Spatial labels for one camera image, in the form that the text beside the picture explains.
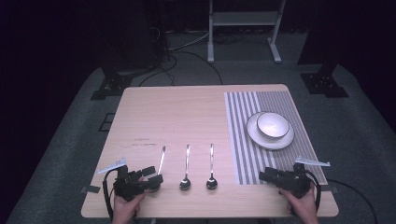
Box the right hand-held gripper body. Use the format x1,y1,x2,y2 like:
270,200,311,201
270,156,332,200

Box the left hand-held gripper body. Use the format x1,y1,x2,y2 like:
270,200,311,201
96,157,149,203

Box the metal spoon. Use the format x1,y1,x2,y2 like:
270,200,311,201
148,146,167,193
205,143,219,191
178,144,192,191

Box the person's left hand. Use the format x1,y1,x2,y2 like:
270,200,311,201
111,176,148,224

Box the person's right hand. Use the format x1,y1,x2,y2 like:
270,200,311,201
278,182,320,224

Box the white plate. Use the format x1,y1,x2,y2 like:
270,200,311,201
246,111,295,151

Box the grey striped placemat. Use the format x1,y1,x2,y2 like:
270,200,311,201
223,91,329,187

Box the grey tape strip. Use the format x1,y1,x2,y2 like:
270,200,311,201
79,185,102,194
320,185,341,194

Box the white bowl with dark rim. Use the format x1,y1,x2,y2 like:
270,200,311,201
256,111,290,140

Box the black stand base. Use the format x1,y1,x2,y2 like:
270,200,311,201
90,63,157,101
297,60,349,99

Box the white metal stand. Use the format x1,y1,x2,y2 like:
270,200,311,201
206,0,287,64

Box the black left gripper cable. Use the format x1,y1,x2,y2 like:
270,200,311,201
102,169,119,222

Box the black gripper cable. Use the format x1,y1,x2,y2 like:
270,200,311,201
102,169,119,222
304,169,322,217

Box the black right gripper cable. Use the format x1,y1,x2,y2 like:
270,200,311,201
304,169,322,217

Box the black floor cable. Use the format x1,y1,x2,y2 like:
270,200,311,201
326,178,379,224
137,50,224,88

